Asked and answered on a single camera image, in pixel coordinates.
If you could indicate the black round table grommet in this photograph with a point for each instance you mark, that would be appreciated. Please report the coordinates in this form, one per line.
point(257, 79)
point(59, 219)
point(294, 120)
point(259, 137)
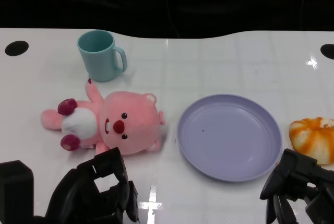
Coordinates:
point(328, 51)
point(16, 48)

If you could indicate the pink plush beaver doll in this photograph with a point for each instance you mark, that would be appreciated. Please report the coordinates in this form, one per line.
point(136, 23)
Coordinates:
point(130, 114)

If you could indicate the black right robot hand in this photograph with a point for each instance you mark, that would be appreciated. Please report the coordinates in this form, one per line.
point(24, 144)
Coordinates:
point(295, 177)

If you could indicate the teal plastic mug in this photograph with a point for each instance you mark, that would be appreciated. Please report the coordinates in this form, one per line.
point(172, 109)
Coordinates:
point(99, 62)

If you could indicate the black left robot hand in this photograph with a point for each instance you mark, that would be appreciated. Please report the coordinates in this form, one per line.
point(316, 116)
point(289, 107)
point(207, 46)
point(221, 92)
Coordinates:
point(86, 195)

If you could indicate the lavender plastic plate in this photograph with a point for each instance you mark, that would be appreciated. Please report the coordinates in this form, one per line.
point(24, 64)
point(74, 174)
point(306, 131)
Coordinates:
point(229, 140)

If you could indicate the orange white bread bun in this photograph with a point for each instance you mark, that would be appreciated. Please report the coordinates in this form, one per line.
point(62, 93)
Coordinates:
point(310, 140)

